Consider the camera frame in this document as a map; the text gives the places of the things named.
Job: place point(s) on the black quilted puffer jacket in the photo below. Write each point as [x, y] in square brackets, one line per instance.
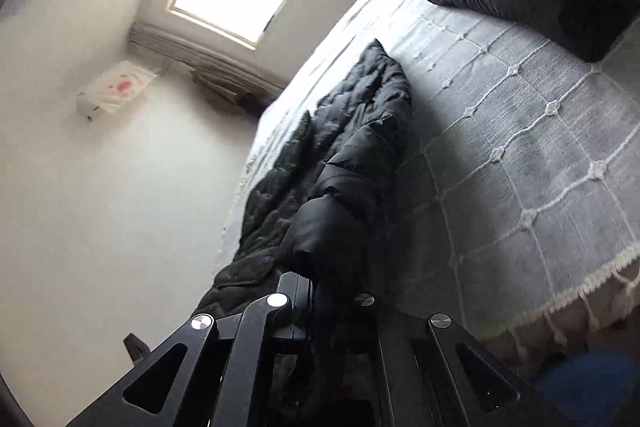
[350, 157]

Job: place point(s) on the grey tufted fringed bedspread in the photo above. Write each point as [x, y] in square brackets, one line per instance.
[500, 147]

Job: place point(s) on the white wall air conditioner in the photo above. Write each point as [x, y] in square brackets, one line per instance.
[112, 89]

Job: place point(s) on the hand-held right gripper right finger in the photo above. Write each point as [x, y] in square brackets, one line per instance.
[370, 307]

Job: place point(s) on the blue object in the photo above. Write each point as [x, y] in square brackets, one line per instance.
[585, 387]

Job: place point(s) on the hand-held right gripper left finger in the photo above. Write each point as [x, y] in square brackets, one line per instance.
[295, 302]

